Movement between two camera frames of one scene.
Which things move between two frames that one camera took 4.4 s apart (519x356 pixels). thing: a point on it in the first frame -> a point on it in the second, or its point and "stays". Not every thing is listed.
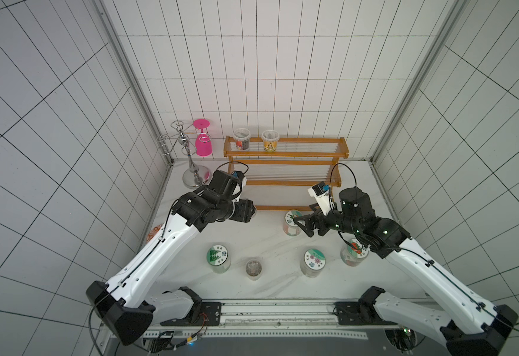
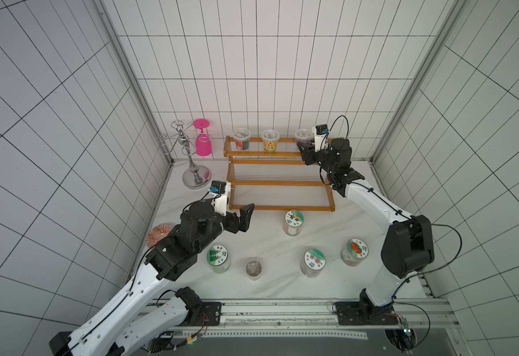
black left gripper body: (241, 213) -> (229, 222)
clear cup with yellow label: (270, 138) stays
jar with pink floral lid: (312, 262) stays
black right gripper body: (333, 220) -> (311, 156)
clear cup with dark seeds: (242, 136) stays
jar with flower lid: (290, 227) stays
